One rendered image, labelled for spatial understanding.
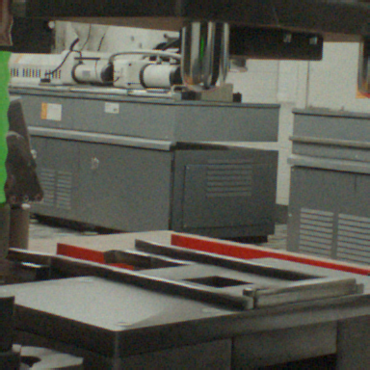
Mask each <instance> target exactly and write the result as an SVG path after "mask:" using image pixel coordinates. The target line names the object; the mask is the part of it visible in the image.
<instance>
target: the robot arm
mask: <svg viewBox="0 0 370 370"><path fill-rule="evenodd" d="M9 98H10V105H9V108H8V112H7V119H8V123H9V130H8V133H7V136H6V143H7V148H8V153H7V157H6V160H5V163H4V164H5V169H6V173H7V178H6V182H5V184H4V187H3V188H4V193H5V198H6V200H5V202H6V203H8V204H9V206H10V208H11V209H10V231H9V248H16V249H23V250H29V227H30V205H28V203H44V190H43V188H42V185H41V183H40V180H39V177H38V175H37V173H36V170H35V168H36V167H37V164H36V161H35V159H34V157H33V154H32V144H31V139H30V135H29V130H28V125H27V120H26V117H25V112H24V107H23V102H22V97H21V96H10V95H9ZM4 279H5V276H0V286H4Z"/></svg>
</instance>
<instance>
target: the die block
mask: <svg viewBox="0 0 370 370"><path fill-rule="evenodd" d="M13 344H14V345H19V346H21V347H36V348H45V349H55V350H56V349H58V350H61V351H65V352H68V353H71V354H74V355H77V356H80V357H83V358H84V370H370V314H368V315H363V316H357V317H352V318H347V319H341V320H335V321H329V322H324V323H318V324H313V325H307V326H296V327H291V328H285V329H279V330H268V331H263V332H258V333H252V334H247V335H241V336H235V337H229V338H224V339H218V340H212V341H206V342H202V343H197V344H191V345H185V346H179V347H173V348H168V349H162V350H157V351H151V352H146V353H140V354H135V355H129V356H123V357H112V356H108V355H105V354H102V353H99V352H96V351H93V350H90V349H86V348H83V347H80V346H76V345H73V344H70V343H66V342H61V341H58V340H55V339H52V338H48V337H45V336H42V335H38V334H35V333H32V332H28V331H26V330H20V329H17V328H13Z"/></svg>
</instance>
